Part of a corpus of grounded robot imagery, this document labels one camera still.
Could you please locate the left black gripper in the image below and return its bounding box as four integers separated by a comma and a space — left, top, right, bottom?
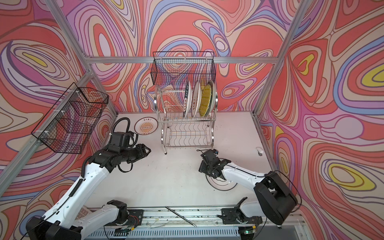
119, 142, 152, 163

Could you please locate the white black-rim plate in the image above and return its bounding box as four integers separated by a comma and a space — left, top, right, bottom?
206, 176, 238, 192

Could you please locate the orange sunburst plate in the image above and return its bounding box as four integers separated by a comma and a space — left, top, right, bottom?
192, 81, 202, 118
135, 117, 159, 136

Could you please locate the light green flower plate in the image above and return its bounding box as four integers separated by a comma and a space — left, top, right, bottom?
210, 81, 217, 113

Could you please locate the yellow woven pattern plate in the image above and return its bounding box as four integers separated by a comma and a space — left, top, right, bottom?
199, 82, 213, 117

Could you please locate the dark green rim plate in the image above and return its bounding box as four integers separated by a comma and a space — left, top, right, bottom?
183, 81, 192, 118

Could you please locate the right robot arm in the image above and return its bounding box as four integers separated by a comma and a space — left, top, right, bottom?
199, 149, 298, 226

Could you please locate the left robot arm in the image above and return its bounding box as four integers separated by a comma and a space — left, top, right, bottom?
26, 132, 151, 240

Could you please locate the silver two-tier dish rack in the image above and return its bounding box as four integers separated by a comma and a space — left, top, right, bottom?
154, 86, 218, 155

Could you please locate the small white clip object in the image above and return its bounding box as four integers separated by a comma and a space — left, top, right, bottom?
256, 147, 264, 157

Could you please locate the black thin rod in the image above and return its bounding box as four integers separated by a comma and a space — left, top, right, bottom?
165, 206, 197, 228

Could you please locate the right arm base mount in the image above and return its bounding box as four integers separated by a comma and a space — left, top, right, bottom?
217, 208, 263, 226

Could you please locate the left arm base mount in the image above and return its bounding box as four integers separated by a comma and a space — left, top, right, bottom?
106, 209, 144, 227

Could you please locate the black wire basket left wall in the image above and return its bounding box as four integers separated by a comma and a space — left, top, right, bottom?
31, 83, 109, 154

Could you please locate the black wire basket wall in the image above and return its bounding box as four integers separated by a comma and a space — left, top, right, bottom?
31, 83, 109, 154
151, 51, 216, 89

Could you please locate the black wire basket back wall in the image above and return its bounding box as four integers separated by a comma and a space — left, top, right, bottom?
151, 51, 216, 89

